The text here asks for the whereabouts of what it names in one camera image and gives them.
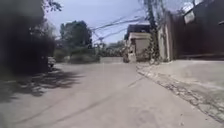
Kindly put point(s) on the group of trees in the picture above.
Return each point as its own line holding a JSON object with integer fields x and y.
{"x": 113, "y": 49}

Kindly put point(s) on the low green bushes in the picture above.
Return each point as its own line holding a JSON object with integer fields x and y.
{"x": 81, "y": 56}

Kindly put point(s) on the grey concrete road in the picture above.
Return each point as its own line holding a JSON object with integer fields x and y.
{"x": 100, "y": 96}

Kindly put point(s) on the beige building with dark roof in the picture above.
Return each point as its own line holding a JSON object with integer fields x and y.
{"x": 140, "y": 43}

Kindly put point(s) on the large dark green tree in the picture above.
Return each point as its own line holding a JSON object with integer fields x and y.
{"x": 76, "y": 33}

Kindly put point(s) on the vine covered pole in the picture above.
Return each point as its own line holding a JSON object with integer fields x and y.
{"x": 152, "y": 36}

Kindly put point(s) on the vehicle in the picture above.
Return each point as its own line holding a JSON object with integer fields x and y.
{"x": 51, "y": 61}

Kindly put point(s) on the dark gutter strip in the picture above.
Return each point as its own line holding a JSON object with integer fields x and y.
{"x": 180, "y": 91}

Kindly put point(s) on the pale concrete pavement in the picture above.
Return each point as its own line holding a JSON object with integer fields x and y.
{"x": 190, "y": 71}

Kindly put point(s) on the dark mass of trees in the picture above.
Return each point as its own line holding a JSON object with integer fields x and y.
{"x": 23, "y": 43}

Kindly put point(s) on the dark wall with gate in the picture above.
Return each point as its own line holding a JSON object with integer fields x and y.
{"x": 196, "y": 36}

